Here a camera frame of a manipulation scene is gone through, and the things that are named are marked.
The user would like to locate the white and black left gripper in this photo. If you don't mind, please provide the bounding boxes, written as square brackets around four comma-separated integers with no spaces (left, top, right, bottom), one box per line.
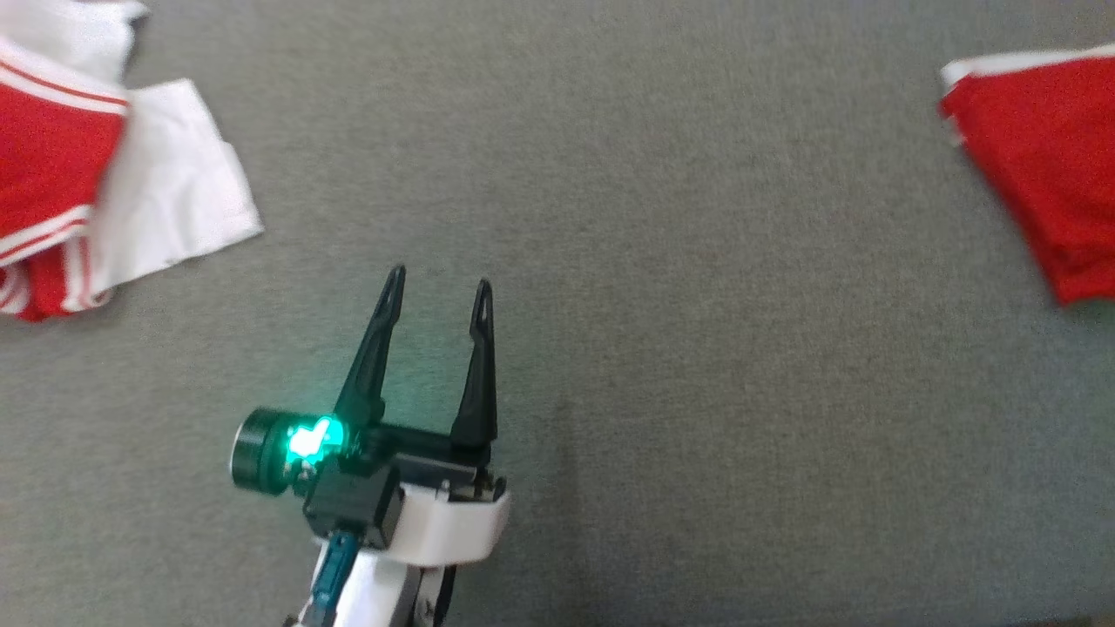
[230,265,511,566]

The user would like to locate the red garment with white panel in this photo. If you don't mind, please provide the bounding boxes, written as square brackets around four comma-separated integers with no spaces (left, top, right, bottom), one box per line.
[0,0,265,323]

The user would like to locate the red shorts with white stripe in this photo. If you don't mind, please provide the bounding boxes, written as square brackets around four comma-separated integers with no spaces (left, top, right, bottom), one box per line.
[938,44,1115,307]

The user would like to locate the grey fabric sofa seat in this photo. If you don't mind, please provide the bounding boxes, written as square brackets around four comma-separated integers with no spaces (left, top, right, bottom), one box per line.
[0,0,1115,627]

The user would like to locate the teal left camera cable plug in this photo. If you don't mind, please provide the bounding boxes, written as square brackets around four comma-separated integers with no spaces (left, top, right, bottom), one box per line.
[309,531,360,610]

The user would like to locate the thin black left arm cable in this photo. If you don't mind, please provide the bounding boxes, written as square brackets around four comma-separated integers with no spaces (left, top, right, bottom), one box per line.
[433,564,460,627]

